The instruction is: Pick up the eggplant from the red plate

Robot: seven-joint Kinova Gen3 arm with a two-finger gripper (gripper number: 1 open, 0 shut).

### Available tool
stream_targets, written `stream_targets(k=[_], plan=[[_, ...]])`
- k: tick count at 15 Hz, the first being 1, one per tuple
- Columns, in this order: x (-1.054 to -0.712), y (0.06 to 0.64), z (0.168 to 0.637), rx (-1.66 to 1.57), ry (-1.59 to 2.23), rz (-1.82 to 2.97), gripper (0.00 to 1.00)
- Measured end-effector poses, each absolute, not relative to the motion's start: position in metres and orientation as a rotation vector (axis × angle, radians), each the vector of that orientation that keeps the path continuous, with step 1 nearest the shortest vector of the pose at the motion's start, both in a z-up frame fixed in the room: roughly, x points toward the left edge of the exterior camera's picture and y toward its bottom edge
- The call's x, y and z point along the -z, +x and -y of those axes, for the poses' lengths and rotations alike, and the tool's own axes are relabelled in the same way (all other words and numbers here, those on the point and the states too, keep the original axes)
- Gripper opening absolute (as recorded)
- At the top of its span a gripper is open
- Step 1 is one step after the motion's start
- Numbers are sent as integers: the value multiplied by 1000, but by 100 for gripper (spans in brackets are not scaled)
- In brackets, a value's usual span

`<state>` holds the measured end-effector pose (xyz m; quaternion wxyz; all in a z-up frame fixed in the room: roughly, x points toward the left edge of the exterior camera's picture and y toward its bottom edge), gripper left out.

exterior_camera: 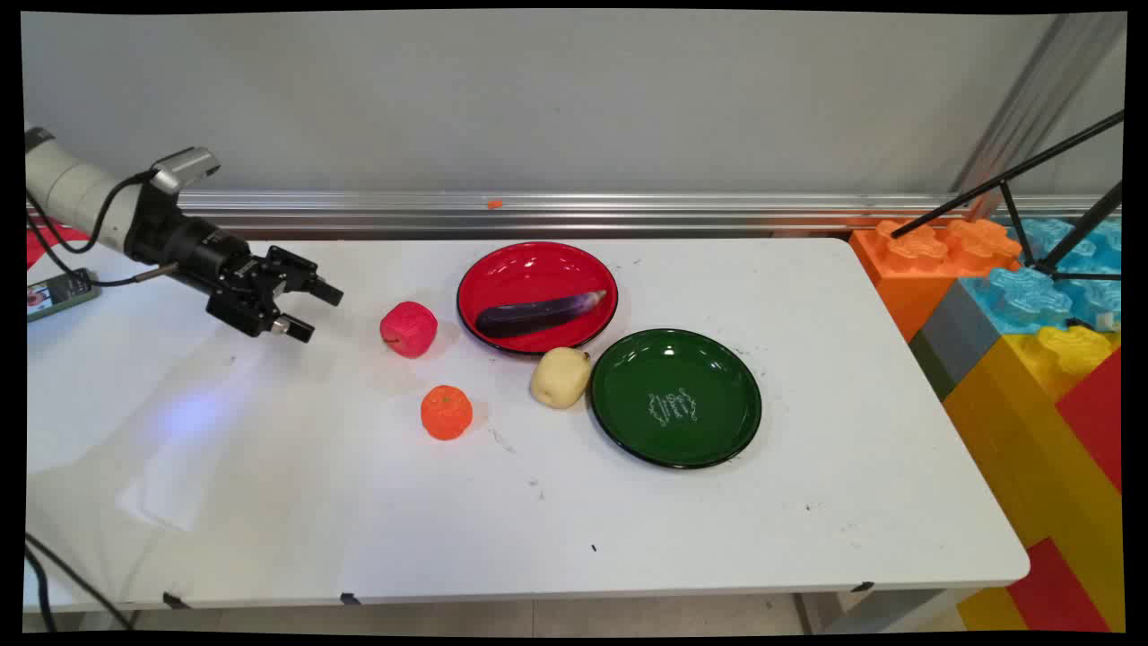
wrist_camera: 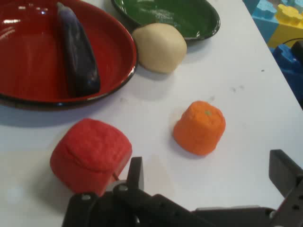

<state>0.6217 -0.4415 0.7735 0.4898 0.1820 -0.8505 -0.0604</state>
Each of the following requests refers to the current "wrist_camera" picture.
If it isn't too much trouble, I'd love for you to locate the yellow foam block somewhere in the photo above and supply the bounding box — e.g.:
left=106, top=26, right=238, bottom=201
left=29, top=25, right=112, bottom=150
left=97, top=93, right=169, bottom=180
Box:
left=267, top=3, right=303, bottom=49

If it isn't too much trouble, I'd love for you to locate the green enamel plate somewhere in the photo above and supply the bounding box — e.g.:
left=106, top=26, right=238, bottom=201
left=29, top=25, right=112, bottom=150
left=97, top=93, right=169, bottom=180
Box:
left=111, top=0, right=221, bottom=40

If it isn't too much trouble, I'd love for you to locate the red enamel plate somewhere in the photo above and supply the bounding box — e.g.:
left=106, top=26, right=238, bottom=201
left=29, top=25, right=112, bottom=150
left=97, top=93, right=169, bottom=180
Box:
left=0, top=0, right=138, bottom=107

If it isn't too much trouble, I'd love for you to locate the orange toy fruit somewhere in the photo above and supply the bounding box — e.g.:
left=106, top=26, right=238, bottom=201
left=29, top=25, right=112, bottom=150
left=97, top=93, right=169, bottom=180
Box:
left=173, top=100, right=226, bottom=156

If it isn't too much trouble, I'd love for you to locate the cream toy potato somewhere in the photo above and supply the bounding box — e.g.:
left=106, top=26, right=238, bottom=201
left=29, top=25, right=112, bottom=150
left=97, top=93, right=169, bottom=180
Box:
left=132, top=23, right=187, bottom=74

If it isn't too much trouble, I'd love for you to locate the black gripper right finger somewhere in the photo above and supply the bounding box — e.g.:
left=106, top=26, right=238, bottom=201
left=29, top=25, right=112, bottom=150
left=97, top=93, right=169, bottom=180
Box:
left=268, top=149, right=303, bottom=227

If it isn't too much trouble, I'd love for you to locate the dark blue foam block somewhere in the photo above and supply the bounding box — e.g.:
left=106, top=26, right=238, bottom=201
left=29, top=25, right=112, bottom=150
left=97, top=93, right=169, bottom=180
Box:
left=271, top=42, right=303, bottom=108

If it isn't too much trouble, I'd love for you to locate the red toy apple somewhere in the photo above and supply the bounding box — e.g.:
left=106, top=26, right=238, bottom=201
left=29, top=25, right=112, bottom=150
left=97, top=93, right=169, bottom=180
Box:
left=49, top=118, right=133, bottom=197

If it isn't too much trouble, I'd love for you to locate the light blue foam block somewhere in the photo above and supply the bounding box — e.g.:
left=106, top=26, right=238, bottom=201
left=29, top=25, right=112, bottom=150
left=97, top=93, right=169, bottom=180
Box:
left=242, top=0, right=281, bottom=44

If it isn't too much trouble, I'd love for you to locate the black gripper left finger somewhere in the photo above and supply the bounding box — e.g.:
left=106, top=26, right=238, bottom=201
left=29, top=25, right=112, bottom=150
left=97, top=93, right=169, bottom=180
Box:
left=62, top=157, right=214, bottom=227

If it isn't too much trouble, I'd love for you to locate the purple toy eggplant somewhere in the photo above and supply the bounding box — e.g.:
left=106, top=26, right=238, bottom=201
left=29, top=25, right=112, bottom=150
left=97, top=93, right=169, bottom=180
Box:
left=56, top=1, right=101, bottom=97

